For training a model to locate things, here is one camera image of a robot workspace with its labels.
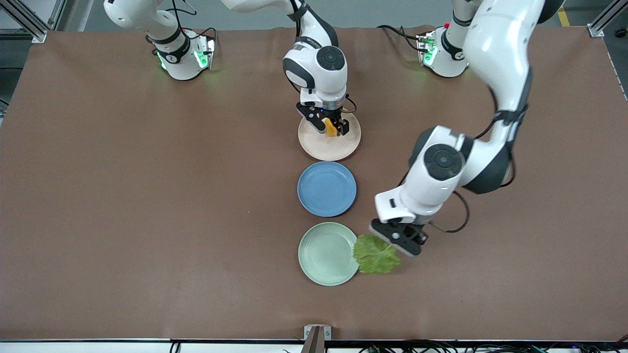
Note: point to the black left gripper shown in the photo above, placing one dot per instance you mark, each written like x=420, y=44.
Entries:
x=418, y=233

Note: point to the black caster wheel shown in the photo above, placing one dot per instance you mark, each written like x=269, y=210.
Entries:
x=621, y=34

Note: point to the blue round plate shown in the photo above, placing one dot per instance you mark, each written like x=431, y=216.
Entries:
x=327, y=189

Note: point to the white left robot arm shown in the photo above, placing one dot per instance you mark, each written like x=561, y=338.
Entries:
x=500, y=59

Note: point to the yellow lemon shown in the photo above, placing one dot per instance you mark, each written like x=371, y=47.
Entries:
x=331, y=129

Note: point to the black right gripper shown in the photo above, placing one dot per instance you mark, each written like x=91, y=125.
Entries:
x=337, y=118

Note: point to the white table edge rail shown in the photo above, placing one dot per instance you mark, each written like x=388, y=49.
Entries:
x=98, y=347

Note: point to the tan vertical bar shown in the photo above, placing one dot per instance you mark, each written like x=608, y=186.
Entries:
x=314, y=343

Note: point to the green lettuce leaf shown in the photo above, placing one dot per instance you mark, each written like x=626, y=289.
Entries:
x=375, y=257

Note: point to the pale green round plate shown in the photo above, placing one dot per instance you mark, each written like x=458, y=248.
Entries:
x=326, y=255

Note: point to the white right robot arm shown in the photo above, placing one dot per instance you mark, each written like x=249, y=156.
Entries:
x=319, y=68

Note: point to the beige round plate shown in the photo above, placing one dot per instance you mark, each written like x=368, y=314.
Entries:
x=328, y=147

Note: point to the brown table mat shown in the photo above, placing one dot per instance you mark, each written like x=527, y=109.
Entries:
x=147, y=220

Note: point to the aluminium frame profile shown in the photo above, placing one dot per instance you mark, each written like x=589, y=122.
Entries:
x=29, y=22
x=606, y=22

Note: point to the grey metal bracket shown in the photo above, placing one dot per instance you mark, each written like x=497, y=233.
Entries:
x=326, y=332

